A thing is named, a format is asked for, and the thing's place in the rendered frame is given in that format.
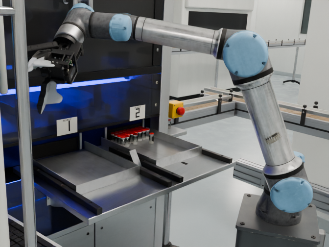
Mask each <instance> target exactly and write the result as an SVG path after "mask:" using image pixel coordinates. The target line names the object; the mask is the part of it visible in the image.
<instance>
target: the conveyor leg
mask: <svg viewBox="0 0 329 247"><path fill-rule="evenodd" d="M171 201H172V192H170V193H167V194H165V195H164V221H163V241H162V245H164V246H167V245H168V244H169V237H170V218H171Z"/></svg>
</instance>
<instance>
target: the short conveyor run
mask: <svg viewBox="0 0 329 247"><path fill-rule="evenodd" d="M201 93H202V94H201V95H200V98H195V99H188V100H183V101H181V102H183V103H184V106H183V107H184V109H185V113H184V115H183V116H182V117H178V118H174V119H172V118H168V119H171V126H174V127H177V128H180V129H186V128H190V127H194V126H198V125H202V124H207V123H210V122H214V121H218V120H222V119H226V118H229V117H234V116H235V102H234V101H232V102H229V101H225V99H231V98H232V96H231V95H229V96H224V97H223V94H217V95H212V96H206V97H204V94H203V93H204V90H201Z"/></svg>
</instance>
